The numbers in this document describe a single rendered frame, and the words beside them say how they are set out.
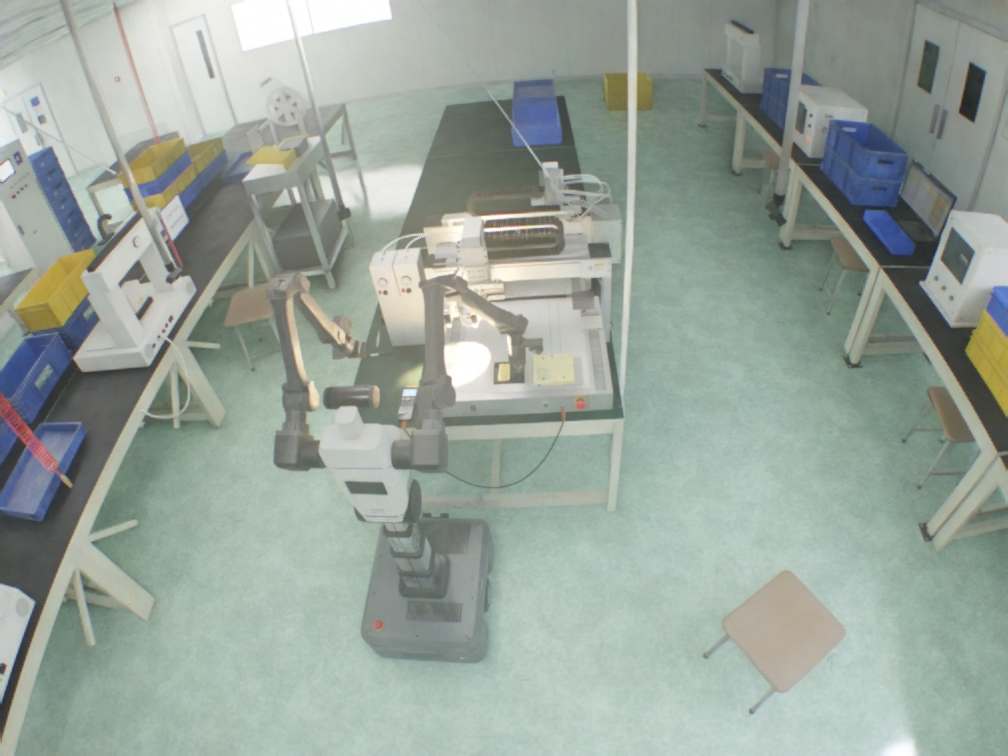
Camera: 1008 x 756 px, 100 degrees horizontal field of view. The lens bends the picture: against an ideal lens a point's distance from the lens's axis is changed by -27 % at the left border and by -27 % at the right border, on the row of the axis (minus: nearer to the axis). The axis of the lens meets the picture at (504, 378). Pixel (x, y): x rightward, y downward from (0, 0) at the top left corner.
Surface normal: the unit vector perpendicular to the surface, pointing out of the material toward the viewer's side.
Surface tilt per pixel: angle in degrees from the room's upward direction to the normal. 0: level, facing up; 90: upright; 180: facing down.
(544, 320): 0
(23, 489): 0
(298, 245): 90
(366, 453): 90
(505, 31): 90
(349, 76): 90
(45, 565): 0
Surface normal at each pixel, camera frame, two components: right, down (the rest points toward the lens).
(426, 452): -0.11, -0.25
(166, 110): -0.03, 0.71
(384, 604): -0.10, -0.70
